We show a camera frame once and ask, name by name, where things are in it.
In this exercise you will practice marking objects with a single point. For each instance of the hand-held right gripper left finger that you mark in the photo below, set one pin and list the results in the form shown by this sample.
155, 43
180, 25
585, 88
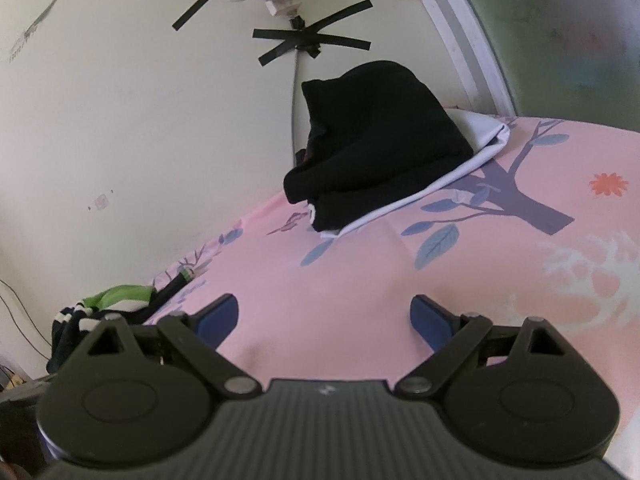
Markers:
217, 320

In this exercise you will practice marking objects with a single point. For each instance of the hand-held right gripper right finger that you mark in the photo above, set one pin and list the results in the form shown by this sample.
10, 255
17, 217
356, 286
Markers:
430, 320

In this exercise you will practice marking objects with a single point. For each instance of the plain black knit garment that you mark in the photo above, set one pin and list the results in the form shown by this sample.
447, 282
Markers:
385, 125

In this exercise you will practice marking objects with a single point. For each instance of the pink printed bed sheet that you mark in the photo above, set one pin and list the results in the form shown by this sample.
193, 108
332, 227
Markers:
350, 270

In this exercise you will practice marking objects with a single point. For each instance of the dark green white striped garment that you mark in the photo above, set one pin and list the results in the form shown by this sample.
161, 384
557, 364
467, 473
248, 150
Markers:
120, 297

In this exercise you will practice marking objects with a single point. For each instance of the white cloth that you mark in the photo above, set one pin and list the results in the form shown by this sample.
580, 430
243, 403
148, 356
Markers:
485, 132

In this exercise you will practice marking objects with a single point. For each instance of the white framed window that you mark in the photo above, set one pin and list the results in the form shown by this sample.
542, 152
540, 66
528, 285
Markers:
475, 45

